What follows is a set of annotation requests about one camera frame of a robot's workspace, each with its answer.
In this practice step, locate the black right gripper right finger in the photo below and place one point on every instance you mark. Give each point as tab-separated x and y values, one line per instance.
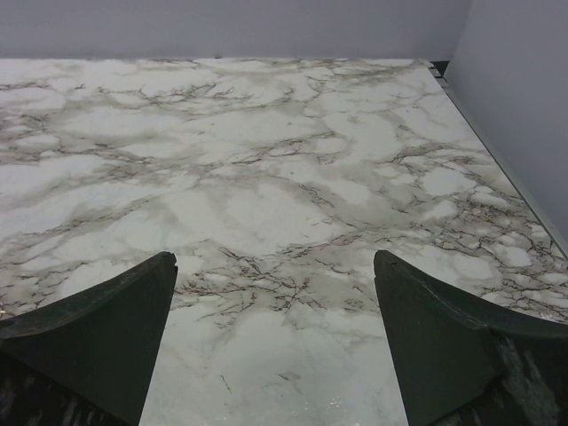
461	360

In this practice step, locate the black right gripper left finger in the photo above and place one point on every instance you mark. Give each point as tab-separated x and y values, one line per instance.
88	358

